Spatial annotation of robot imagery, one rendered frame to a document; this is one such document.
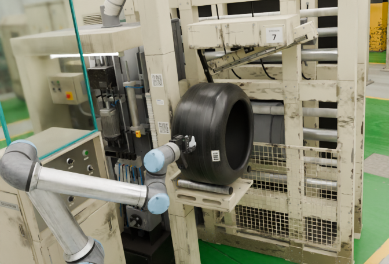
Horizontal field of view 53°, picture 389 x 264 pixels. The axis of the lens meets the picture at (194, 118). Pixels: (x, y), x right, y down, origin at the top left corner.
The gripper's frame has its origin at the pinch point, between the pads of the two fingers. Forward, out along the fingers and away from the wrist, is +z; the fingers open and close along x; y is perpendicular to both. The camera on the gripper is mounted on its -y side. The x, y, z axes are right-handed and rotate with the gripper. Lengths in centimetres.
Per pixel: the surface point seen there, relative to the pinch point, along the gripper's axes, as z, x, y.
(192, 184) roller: 18.3, 12.7, -30.0
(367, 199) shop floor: 199, -65, -100
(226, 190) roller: 18.1, -9.0, -30.5
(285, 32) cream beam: 42, -35, 53
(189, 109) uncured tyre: 8.1, 6.3, 16.5
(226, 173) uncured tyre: 12.5, -11.7, -18.1
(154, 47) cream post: 16, 31, 49
